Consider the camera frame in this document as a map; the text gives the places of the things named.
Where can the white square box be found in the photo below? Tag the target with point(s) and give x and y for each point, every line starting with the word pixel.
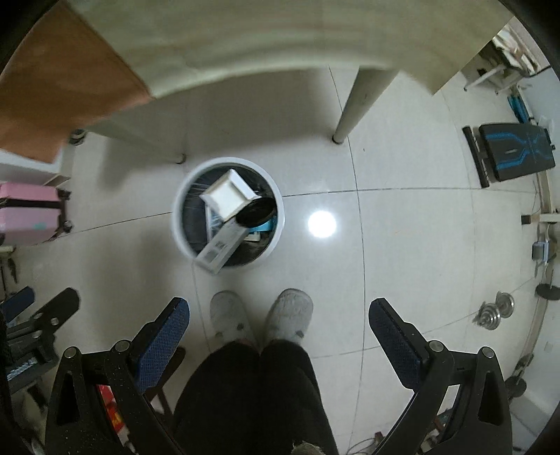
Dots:
pixel 229 194

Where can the light blue packet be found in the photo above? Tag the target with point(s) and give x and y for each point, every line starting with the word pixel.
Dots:
pixel 264 226

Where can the small grey device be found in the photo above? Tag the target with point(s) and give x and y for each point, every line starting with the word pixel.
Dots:
pixel 540 251

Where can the black bin liner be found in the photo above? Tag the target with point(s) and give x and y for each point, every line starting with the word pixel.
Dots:
pixel 192 214

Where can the grey fluffy slipper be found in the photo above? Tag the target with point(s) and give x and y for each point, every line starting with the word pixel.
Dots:
pixel 228 313
pixel 288 313

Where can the red packet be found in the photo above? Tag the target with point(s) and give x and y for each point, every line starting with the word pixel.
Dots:
pixel 108 409

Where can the white shelf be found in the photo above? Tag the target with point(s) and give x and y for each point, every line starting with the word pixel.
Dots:
pixel 30 168

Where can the cream table leg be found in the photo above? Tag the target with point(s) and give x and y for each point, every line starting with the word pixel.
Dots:
pixel 361 100
pixel 140 140

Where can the black round lid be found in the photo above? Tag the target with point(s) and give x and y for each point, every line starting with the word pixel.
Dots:
pixel 257 212

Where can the person's black pants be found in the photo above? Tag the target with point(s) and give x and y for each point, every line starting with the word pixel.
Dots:
pixel 253 402

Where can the metal dumbbell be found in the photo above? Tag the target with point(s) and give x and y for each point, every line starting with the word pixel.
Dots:
pixel 494 313

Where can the brown suede mat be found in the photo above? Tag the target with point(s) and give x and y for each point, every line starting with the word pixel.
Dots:
pixel 61 78

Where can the long white box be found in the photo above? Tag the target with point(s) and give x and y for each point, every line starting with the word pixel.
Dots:
pixel 221 247

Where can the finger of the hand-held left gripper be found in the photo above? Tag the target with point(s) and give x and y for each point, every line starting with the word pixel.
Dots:
pixel 17 302
pixel 59 306

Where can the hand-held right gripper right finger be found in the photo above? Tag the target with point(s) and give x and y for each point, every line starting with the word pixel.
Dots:
pixel 393 345

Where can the white metal rack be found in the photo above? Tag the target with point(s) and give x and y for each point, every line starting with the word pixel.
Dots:
pixel 498 65

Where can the black blue exercise bench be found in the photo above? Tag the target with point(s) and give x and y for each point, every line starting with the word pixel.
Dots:
pixel 516 151

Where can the white round trash bin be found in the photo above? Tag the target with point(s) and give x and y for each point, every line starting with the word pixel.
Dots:
pixel 183 218

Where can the black weight disc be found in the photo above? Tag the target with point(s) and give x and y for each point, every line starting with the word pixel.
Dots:
pixel 549 291

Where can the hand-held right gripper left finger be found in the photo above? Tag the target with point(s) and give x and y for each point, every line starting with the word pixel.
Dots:
pixel 162 345

